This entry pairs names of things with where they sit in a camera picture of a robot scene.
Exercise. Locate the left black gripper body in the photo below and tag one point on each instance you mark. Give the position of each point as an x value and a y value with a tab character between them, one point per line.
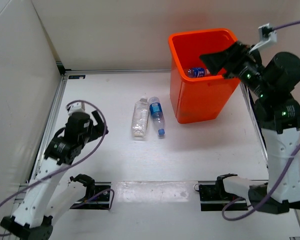
87	135

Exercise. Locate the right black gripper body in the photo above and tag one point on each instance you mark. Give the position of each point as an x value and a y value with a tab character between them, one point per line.
253	79

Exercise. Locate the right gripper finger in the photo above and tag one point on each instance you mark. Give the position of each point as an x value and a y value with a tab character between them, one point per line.
213	61
239	63

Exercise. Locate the blue label bottle white cap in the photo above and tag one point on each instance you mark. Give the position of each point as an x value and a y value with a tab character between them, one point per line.
197	72

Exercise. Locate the clear bottle white cap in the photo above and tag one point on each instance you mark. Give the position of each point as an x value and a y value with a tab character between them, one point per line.
140	117

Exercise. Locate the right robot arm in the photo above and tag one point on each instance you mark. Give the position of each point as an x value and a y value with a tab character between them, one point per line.
278	114

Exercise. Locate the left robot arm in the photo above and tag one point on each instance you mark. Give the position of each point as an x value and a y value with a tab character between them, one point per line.
34	219

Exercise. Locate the orange plastic bin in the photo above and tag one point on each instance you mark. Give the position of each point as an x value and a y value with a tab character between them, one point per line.
198	99

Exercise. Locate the small black label sticker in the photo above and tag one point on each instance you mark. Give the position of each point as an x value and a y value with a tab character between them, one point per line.
77	77

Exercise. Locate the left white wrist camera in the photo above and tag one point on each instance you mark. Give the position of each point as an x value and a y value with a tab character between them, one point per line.
77	107

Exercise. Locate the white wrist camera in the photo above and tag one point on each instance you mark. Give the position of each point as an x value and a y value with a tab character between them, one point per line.
77	107
267	38

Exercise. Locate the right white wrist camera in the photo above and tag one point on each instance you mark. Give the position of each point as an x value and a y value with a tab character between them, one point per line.
267	38

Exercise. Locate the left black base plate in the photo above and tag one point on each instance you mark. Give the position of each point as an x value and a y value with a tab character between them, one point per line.
101	199

